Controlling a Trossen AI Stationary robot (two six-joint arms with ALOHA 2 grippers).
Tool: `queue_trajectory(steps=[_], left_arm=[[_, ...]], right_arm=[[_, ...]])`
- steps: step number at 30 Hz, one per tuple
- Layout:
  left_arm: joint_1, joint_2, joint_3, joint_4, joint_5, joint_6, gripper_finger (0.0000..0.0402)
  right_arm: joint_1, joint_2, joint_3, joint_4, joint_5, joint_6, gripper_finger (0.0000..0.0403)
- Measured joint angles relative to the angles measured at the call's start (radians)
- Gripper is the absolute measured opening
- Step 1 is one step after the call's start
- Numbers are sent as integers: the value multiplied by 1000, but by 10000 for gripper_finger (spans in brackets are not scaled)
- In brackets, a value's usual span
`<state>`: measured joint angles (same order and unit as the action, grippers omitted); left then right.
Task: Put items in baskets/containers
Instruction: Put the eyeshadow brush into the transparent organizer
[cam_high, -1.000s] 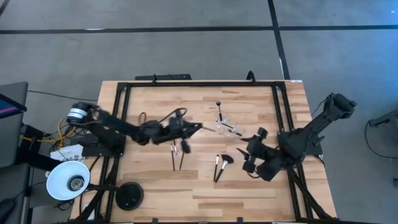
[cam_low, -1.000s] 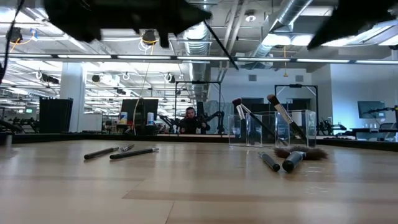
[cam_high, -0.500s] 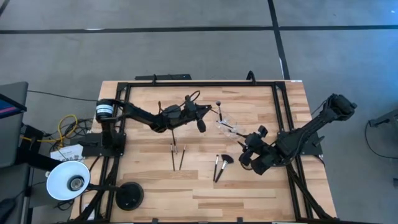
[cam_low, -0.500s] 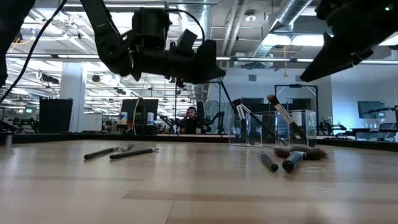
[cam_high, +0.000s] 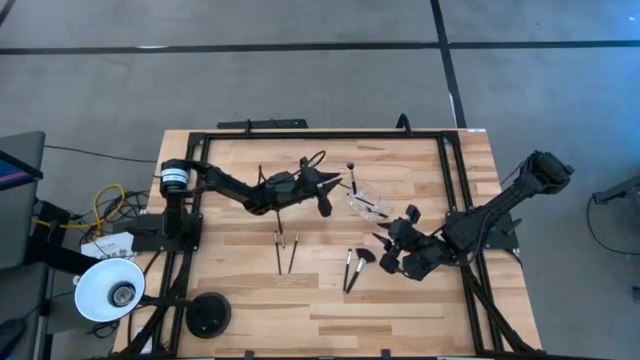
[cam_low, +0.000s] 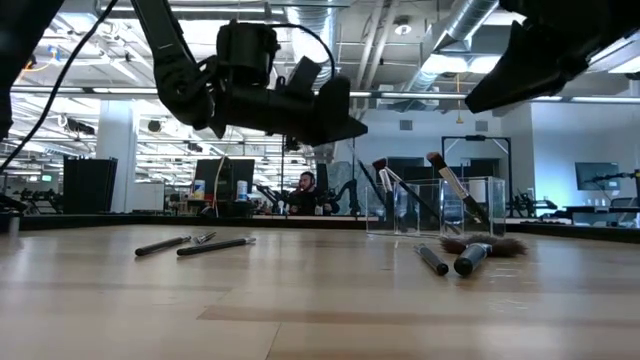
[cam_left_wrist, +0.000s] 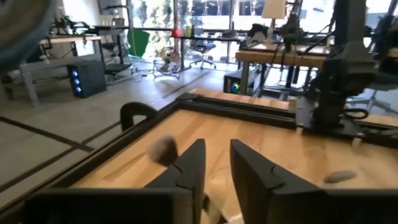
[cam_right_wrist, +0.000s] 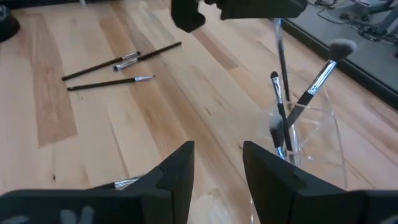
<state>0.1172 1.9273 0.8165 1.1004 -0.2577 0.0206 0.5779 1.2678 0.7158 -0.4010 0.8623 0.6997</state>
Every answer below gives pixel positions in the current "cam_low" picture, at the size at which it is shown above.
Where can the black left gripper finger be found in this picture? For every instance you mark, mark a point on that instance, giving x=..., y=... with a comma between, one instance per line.
x=335, y=132

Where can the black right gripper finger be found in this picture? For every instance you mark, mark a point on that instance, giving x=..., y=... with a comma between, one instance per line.
x=530, y=70

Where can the brown-tipped silver-ferrule makeup brush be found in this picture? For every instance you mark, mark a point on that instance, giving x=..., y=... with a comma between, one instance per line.
x=385, y=181

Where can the brown-tipped white-ferrule makeup brush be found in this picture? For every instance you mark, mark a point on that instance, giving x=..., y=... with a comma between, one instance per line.
x=452, y=182

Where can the large fan makeup brush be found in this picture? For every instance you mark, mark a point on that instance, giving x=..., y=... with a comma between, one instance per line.
x=470, y=257

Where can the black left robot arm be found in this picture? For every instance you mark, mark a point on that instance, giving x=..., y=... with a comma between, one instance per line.
x=170, y=65

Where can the black background robot arm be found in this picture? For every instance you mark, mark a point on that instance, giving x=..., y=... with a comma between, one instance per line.
x=615, y=176
x=350, y=192

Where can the person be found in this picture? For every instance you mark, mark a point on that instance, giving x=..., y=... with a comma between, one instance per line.
x=310, y=200

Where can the black monitors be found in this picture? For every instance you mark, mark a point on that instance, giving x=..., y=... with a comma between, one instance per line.
x=225, y=175

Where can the white wipes canister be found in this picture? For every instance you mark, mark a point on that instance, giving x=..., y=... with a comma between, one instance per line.
x=199, y=190
x=242, y=191

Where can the yellow hanging tag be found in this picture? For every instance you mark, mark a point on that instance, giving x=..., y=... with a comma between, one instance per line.
x=458, y=120

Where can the ceiling light strip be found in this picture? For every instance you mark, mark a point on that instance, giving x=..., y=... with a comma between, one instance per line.
x=425, y=95

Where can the clear acrylic brush organizer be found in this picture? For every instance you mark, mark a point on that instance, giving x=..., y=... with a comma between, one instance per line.
x=410, y=215

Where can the white pillar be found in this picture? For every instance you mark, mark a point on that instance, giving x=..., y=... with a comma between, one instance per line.
x=117, y=160

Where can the black cabinet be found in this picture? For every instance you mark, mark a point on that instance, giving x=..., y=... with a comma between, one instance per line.
x=90, y=185

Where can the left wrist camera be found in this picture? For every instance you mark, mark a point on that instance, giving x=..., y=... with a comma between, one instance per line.
x=302, y=75

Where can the ribbed silver ceiling duct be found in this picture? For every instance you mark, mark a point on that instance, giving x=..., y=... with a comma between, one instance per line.
x=307, y=12
x=465, y=20

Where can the black rig frame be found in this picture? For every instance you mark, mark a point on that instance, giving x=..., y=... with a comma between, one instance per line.
x=475, y=137

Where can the black ceiling camera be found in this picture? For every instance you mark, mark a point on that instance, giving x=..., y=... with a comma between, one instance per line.
x=154, y=126

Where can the wall monitor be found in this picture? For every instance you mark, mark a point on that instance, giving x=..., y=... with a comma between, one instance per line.
x=597, y=176

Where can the black aluminium table frame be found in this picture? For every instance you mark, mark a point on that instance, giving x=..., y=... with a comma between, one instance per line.
x=100, y=221

